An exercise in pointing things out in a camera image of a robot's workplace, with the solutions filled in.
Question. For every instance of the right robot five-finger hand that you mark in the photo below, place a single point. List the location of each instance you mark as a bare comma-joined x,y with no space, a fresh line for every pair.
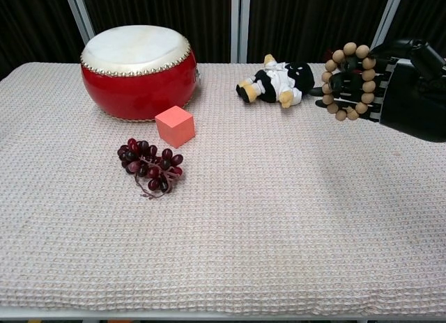
411,100

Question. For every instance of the black pleated curtain panel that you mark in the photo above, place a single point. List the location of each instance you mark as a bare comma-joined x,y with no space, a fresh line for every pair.
306,20
157,9
35,23
425,13

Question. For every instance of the black and white plush doll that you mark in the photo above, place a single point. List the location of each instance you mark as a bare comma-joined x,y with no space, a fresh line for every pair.
278,81

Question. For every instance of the beige waffle-weave tablecloth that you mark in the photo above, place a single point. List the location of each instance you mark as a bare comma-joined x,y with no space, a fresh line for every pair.
223,232

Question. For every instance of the pink cube block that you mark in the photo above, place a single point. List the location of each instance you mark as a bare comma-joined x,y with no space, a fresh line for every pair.
174,126

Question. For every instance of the dark red grape bunch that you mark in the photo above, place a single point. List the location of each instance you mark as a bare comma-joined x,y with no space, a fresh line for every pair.
150,163

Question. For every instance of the red drum with white skin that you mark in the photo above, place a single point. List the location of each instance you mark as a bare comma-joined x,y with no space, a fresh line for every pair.
139,79

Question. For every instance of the grey metal frame post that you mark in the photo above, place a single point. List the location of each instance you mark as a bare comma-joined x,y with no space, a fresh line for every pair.
388,16
81,9
240,23

